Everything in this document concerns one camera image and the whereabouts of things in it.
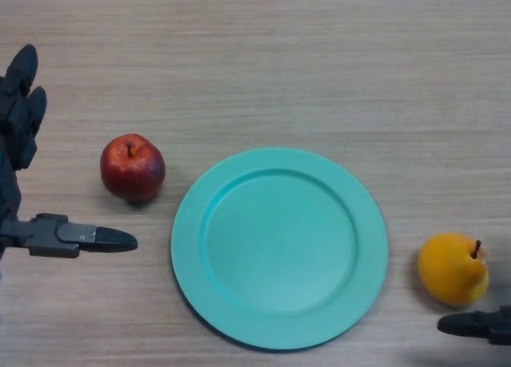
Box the red apple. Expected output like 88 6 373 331
99 132 167 203

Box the teal round plate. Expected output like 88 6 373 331
170 146 389 351

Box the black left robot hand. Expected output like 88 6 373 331
0 43 139 259

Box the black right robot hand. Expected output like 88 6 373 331
437 305 511 346

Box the yellow pear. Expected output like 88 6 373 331
417 231 490 307

